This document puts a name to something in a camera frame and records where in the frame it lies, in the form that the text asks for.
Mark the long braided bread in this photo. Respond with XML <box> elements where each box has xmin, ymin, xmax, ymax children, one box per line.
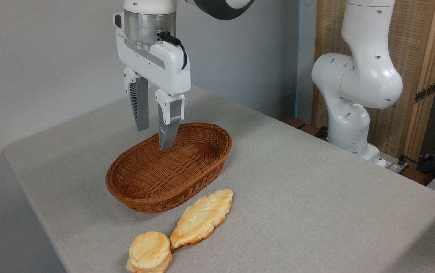
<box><xmin>170</xmin><ymin>189</ymin><xmax>234</xmax><ymax>249</ymax></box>

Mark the grey tablecloth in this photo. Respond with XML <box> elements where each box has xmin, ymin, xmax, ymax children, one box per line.
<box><xmin>2</xmin><ymin>85</ymin><xmax>435</xmax><ymax>273</ymax></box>

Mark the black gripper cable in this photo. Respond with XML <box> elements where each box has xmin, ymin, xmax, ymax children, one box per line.
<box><xmin>159</xmin><ymin>32</ymin><xmax>188</xmax><ymax>71</ymax></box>

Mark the black cable at base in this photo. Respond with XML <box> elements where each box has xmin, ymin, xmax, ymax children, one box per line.
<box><xmin>396</xmin><ymin>154</ymin><xmax>435</xmax><ymax>176</ymax></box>

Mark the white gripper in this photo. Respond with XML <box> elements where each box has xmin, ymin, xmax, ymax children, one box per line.
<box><xmin>113</xmin><ymin>12</ymin><xmax>191</xmax><ymax>151</ymax></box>

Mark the brown wicker basket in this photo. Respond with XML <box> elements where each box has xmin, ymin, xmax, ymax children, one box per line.
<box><xmin>105</xmin><ymin>122</ymin><xmax>233</xmax><ymax>213</ymax></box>

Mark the wooden bamboo folding screen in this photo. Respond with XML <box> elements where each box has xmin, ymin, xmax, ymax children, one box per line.
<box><xmin>312</xmin><ymin>0</ymin><xmax>435</xmax><ymax>160</ymax></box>

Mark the metal screen hinge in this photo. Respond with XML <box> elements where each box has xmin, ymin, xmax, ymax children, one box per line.
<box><xmin>415</xmin><ymin>82</ymin><xmax>435</xmax><ymax>104</ymax></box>

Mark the round bread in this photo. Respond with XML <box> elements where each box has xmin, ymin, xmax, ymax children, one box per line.
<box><xmin>126</xmin><ymin>232</ymin><xmax>173</xmax><ymax>273</ymax></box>

